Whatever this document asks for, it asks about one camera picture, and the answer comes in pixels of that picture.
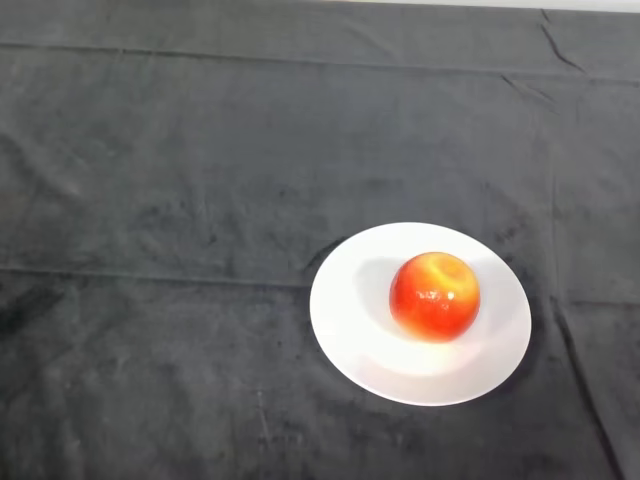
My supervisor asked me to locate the red yellow apple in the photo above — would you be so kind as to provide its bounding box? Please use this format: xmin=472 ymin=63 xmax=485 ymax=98
xmin=388 ymin=251 xmax=482 ymax=344

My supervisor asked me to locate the white round plate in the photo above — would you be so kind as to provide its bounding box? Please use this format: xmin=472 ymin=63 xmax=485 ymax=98
xmin=309 ymin=221 xmax=533 ymax=407

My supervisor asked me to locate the black cloth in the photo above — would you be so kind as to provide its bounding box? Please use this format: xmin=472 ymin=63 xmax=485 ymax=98
xmin=0 ymin=0 xmax=640 ymax=480

